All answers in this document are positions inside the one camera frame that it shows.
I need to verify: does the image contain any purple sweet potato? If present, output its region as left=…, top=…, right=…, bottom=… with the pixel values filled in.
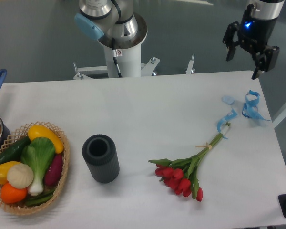
left=44, top=154, right=63, bottom=186

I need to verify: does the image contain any green bok choy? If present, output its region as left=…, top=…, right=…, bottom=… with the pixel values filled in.
left=20, top=137, right=55, bottom=196

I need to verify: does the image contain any dark green cucumber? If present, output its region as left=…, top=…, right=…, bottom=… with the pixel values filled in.
left=0, top=136, right=31, bottom=165

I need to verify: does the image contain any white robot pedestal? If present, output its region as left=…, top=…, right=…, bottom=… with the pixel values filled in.
left=103, top=44, right=141, bottom=78

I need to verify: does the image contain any orange fruit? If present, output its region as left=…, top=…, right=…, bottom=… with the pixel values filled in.
left=0, top=183, right=27, bottom=204

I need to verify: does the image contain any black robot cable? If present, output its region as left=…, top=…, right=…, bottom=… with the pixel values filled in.
left=111, top=37, right=123, bottom=78

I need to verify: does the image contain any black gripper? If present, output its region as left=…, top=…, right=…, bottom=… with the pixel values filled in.
left=222, top=0, right=284, bottom=80

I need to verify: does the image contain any yellow bell pepper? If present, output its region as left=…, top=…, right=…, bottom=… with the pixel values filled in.
left=0, top=161, right=20, bottom=185

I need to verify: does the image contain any blue ribbon on stems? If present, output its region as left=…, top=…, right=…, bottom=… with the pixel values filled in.
left=216, top=109, right=238, bottom=139

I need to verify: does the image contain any yellow squash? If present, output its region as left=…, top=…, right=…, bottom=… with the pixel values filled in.
left=28, top=125, right=64, bottom=154

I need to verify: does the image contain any green bean pod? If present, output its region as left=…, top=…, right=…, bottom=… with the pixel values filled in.
left=24, top=189, right=54, bottom=207

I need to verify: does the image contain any white metal base frame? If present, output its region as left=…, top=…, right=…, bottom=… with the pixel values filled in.
left=73, top=54, right=195, bottom=80

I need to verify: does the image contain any dark grey ribbed vase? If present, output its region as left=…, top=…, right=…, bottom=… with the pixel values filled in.
left=82, top=134, right=120, bottom=184

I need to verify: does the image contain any light blue paper scrap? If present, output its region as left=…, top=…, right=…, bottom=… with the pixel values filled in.
left=222, top=95, right=235, bottom=105

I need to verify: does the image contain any blue curled ribbon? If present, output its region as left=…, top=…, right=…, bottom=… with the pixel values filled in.
left=242, top=90, right=270, bottom=121

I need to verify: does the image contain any cream garlic bulb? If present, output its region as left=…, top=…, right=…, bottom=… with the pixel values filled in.
left=7, top=163, right=34, bottom=189

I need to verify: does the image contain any red tulip bouquet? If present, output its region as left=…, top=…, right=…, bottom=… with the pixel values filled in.
left=148, top=122, right=231, bottom=202

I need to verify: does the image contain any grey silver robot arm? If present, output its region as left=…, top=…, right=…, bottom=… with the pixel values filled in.
left=74, top=0, right=284, bottom=80

